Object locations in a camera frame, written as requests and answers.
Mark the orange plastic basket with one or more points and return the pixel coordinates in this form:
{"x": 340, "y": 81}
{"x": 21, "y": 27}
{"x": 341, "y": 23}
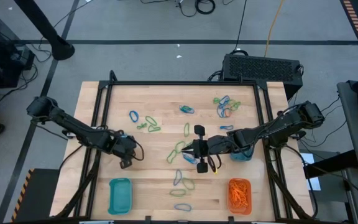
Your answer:
{"x": 240, "y": 212}

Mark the grey desk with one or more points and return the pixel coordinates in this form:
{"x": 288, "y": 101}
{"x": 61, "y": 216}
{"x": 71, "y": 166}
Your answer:
{"x": 353, "y": 130}

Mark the mint green plastic basket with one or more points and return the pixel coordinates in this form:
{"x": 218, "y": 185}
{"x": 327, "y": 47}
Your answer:
{"x": 120, "y": 199}

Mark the orange rubber band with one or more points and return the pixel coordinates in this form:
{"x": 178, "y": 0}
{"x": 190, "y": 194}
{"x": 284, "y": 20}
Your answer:
{"x": 227, "y": 115}
{"x": 242, "y": 202}
{"x": 240, "y": 199}
{"x": 244, "y": 193}
{"x": 235, "y": 196}
{"x": 238, "y": 188}

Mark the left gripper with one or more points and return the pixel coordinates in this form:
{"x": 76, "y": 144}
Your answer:
{"x": 121, "y": 146}

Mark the black computer tower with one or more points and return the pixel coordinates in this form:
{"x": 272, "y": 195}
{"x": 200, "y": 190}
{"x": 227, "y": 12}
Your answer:
{"x": 259, "y": 70}

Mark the black aluminium table frame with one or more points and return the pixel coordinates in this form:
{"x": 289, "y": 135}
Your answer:
{"x": 182, "y": 83}

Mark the rubber bands top centre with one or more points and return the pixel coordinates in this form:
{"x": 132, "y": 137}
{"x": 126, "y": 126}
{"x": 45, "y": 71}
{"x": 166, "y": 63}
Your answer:
{"x": 191, "y": 111}

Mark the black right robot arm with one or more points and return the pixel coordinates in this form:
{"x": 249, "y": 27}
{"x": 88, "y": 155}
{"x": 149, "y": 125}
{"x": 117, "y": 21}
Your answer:
{"x": 275, "y": 124}

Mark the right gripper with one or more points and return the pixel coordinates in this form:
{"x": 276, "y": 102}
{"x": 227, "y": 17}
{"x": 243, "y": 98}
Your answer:
{"x": 217, "y": 145}

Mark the black pole stand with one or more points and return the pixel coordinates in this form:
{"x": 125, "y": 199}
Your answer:
{"x": 43, "y": 25}

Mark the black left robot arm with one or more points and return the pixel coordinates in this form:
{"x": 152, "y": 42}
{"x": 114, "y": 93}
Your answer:
{"x": 73, "y": 128}

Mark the black desk crossbar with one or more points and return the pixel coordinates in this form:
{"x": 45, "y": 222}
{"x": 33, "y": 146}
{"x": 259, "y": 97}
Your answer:
{"x": 328, "y": 165}

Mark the teal blue plastic basket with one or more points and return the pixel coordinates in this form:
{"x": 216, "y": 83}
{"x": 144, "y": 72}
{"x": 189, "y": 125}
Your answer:
{"x": 241, "y": 157}

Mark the knotted green rubber band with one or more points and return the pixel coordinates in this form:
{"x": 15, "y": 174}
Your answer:
{"x": 216, "y": 100}
{"x": 141, "y": 126}

